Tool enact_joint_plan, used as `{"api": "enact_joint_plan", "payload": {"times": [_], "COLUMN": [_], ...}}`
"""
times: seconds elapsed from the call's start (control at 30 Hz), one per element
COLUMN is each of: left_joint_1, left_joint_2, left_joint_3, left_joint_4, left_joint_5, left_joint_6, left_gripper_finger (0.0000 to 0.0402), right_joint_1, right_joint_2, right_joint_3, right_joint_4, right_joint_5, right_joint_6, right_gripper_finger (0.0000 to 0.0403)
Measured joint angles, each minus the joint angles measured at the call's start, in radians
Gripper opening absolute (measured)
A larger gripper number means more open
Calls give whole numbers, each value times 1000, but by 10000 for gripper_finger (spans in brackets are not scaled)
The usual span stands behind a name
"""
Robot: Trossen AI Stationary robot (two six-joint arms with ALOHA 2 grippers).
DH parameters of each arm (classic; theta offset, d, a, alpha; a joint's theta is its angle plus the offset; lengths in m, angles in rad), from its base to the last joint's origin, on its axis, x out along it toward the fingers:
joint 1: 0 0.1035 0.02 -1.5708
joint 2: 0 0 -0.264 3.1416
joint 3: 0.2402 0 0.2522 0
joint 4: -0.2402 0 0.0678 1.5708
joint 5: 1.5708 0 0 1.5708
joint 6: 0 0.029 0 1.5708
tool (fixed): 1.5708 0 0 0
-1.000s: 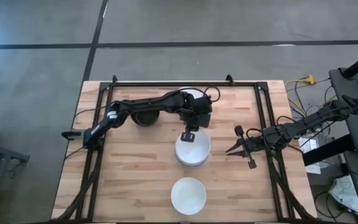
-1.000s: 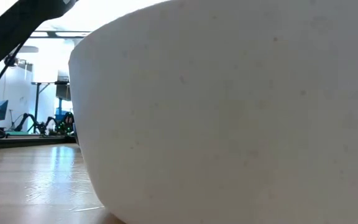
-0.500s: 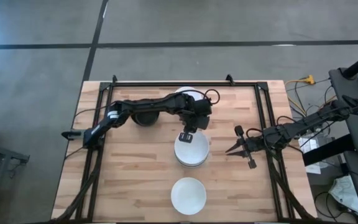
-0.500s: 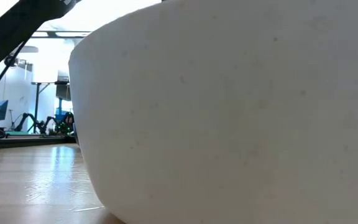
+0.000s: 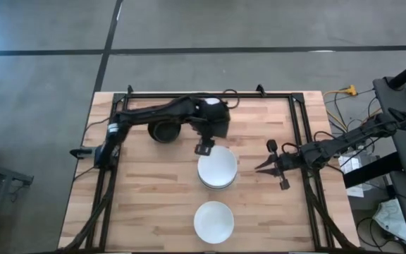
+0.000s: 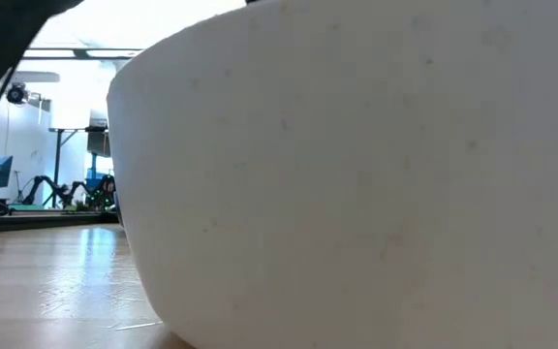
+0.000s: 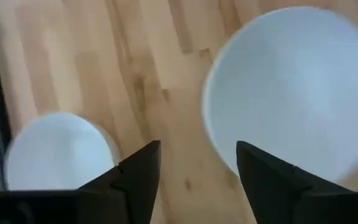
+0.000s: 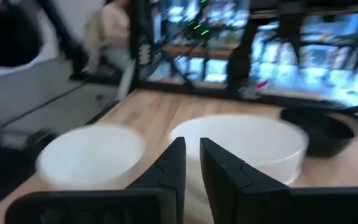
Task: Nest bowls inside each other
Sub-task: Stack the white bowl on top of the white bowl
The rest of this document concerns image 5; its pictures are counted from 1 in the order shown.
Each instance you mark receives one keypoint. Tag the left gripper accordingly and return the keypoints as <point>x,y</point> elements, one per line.
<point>217,121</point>

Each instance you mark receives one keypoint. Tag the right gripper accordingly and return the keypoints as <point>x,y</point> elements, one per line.
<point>289,163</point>

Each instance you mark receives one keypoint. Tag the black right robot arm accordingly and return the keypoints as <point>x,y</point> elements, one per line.
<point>347,141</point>

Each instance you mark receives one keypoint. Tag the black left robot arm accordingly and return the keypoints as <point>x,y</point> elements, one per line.
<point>146,114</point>

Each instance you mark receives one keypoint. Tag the black bowl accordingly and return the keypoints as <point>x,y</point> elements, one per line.
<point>164,133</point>

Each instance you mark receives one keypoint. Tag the light gray bowl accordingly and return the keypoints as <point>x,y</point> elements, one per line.
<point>217,189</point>

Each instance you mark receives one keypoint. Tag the white papers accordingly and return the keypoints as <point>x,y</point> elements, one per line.
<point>351,166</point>

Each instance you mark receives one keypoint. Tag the black desk leg beam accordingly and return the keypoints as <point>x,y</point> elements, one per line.
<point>368,173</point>

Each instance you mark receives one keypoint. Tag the yellow power plug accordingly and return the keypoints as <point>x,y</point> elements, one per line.
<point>351,90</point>

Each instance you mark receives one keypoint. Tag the white plastic bag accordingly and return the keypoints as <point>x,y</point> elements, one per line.
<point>391,218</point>

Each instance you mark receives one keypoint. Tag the gray metal stand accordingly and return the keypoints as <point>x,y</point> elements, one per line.
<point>5,173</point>

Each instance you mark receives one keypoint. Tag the black aluminium table frame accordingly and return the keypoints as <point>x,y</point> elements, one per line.
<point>277,95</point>

